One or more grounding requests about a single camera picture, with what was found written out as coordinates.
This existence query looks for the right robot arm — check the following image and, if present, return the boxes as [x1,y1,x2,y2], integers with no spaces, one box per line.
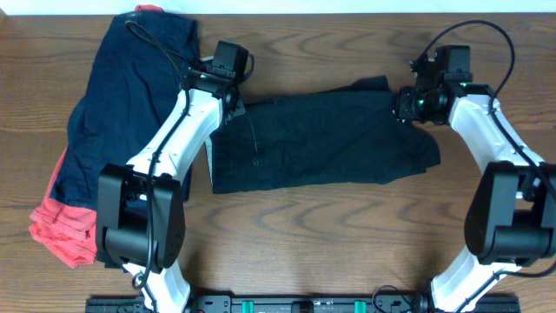
[393,45,555,312]

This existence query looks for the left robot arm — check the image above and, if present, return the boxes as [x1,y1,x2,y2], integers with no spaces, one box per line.
[96,41,254,312]

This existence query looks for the red shorts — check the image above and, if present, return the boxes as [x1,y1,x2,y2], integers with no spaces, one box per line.
[30,5,167,268]

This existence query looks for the black shorts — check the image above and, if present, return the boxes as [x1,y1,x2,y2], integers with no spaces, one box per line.
[208,76,440,194]

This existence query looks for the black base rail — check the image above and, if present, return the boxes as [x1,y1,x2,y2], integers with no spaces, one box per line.
[84,295,521,313]

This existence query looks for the navy blue shorts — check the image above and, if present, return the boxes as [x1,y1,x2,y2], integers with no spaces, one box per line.
[50,11,199,210]

